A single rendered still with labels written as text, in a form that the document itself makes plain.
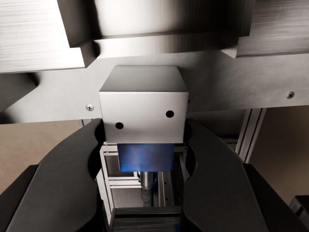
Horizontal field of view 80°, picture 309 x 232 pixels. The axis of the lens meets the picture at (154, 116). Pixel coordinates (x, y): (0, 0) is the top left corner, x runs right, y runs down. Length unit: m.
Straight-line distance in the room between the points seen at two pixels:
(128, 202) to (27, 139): 0.75
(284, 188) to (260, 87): 1.69
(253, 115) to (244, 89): 0.77
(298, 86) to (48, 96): 0.22
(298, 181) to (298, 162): 0.20
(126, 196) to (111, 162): 0.29
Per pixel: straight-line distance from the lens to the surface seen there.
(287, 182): 1.80
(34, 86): 0.18
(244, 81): 0.18
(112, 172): 1.10
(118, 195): 1.25
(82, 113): 0.18
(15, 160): 1.59
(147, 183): 0.18
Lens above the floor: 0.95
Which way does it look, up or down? 60 degrees down
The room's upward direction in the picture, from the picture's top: 178 degrees clockwise
